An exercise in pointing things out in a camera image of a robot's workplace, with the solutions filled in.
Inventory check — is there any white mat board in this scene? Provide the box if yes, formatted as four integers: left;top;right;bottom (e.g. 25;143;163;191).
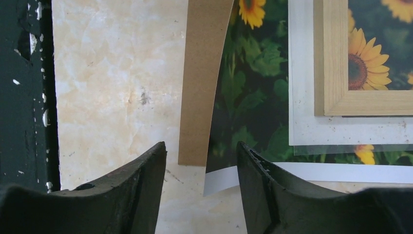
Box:
288;0;413;146

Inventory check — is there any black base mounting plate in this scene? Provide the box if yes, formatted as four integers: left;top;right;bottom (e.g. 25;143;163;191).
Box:
0;0;61;193

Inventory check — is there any wooden picture frame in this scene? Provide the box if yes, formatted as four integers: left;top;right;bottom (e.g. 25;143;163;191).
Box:
313;0;413;117

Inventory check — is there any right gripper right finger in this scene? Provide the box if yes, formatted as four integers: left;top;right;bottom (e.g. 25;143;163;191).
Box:
236;142;413;234

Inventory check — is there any sunflower photo print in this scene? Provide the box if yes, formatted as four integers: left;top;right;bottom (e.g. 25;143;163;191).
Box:
204;0;413;195

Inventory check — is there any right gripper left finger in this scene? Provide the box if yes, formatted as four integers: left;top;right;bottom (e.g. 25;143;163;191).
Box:
0;142;167;234

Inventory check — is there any brown backing board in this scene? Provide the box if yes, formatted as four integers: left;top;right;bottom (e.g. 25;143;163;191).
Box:
178;0;233;166

